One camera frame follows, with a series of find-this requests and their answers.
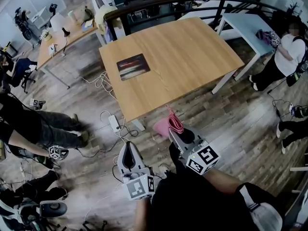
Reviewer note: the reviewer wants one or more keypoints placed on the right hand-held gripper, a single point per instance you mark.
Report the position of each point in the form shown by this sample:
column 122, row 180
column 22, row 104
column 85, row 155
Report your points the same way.
column 203, row 159

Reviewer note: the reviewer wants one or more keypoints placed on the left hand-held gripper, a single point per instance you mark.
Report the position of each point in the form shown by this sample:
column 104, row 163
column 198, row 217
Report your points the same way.
column 138, row 186

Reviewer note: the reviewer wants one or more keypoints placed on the pink cloth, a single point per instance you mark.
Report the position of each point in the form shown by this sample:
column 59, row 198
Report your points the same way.
column 162, row 127

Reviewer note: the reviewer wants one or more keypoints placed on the dark printed mat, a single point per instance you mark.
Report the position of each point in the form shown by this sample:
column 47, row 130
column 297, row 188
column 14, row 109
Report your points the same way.
column 132, row 66

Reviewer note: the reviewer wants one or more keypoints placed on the person's right forearm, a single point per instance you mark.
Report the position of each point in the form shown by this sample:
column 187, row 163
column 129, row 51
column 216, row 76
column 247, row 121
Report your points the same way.
column 223, row 180

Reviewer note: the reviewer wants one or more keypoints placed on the person's left forearm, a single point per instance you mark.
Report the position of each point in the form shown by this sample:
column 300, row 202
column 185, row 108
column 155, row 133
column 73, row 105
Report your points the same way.
column 142, row 214

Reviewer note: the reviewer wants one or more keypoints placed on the slim white power strip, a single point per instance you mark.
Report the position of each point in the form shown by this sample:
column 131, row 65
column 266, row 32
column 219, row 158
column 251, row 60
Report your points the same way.
column 113, row 123

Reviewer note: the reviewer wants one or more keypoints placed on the person's black clothing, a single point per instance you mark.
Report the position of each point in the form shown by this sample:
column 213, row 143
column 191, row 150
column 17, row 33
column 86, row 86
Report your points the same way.
column 192, row 201

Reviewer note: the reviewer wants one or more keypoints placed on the black office chair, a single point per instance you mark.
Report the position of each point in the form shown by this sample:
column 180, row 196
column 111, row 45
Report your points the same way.
column 95, row 226

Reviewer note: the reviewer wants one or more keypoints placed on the grey black rounded device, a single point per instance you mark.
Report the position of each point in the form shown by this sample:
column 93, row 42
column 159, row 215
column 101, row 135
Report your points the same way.
column 53, row 209

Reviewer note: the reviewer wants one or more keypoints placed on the black swivel chair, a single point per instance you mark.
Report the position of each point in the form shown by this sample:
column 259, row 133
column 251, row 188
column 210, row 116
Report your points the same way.
column 28, row 80

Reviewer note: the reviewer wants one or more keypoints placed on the lilac garment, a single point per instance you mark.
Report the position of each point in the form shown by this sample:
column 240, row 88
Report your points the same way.
column 108, row 32

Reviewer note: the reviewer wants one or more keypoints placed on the white side table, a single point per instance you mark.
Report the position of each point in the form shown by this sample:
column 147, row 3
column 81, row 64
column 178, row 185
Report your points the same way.
column 245, row 25

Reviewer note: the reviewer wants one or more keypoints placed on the white charger block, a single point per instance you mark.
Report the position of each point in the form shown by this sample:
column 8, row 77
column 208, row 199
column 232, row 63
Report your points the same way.
column 53, row 49

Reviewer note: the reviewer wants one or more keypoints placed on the long wooden desk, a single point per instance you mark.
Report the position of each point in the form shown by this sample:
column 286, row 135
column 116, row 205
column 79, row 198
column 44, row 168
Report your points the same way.
column 72, row 35

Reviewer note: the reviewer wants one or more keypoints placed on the blue notebook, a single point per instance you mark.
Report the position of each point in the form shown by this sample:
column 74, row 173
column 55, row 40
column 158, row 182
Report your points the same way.
column 87, row 26

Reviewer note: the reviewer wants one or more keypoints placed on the black curved railing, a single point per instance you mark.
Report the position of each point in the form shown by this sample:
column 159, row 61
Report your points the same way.
column 168, row 0

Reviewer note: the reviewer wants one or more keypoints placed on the beige garment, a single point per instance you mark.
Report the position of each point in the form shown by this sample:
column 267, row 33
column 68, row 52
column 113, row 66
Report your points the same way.
column 102, row 13

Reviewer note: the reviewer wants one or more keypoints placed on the potted white flowers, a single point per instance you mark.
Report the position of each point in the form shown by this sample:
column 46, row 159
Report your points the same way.
column 47, row 35

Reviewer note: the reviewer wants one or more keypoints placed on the green bag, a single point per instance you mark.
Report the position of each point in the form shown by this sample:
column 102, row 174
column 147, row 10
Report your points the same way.
column 88, row 14

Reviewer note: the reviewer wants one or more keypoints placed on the white cup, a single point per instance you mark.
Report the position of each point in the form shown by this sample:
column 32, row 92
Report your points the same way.
column 72, row 16

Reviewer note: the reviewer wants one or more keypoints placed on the black wheeled machine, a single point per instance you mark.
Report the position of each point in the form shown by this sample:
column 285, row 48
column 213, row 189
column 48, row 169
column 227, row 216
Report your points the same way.
column 24, row 25

